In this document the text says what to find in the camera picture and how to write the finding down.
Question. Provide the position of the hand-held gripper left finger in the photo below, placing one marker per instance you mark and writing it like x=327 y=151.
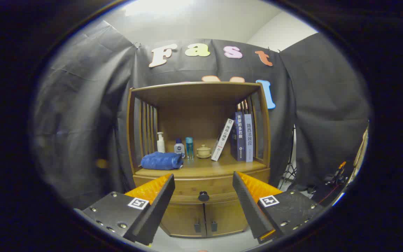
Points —
x=156 y=210

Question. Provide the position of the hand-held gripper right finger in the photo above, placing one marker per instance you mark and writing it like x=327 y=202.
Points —
x=248 y=206

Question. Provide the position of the wooden drawer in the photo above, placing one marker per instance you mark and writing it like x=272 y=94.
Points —
x=194 y=185

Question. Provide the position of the black drawer knob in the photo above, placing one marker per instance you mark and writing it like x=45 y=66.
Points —
x=203 y=196

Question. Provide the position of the wooden cabinet door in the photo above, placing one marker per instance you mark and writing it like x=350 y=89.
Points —
x=226 y=217
x=184 y=220

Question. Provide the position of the wooden countertop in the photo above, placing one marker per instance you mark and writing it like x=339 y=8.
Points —
x=205 y=166

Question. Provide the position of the wooden cabinet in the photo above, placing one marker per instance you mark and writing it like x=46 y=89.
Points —
x=194 y=122

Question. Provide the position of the blue folded towel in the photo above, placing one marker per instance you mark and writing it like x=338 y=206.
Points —
x=161 y=161

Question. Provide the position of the black tripod stand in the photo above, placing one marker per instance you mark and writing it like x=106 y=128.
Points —
x=290 y=168

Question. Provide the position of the white pump bottle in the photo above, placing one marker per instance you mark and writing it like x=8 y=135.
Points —
x=160 y=145

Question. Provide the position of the white bottle with blue cap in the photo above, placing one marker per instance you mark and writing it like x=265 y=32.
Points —
x=179 y=148

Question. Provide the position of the pale lavender book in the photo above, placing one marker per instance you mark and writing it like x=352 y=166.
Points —
x=248 y=140

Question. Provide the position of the dark blue book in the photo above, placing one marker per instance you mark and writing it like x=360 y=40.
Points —
x=239 y=136

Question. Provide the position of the beige lidded teacup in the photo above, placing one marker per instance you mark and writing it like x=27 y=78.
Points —
x=203 y=151

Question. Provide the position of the white book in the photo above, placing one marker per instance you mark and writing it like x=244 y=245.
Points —
x=222 y=140

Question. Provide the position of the clear blue bottle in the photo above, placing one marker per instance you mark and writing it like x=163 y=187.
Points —
x=189 y=145

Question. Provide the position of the black device with orange tip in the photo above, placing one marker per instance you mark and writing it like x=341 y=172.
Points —
x=334 y=178

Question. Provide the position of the black backdrop cloth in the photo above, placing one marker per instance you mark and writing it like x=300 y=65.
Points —
x=82 y=122

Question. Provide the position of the light wooden frame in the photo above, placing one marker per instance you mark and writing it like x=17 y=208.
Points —
x=361 y=150

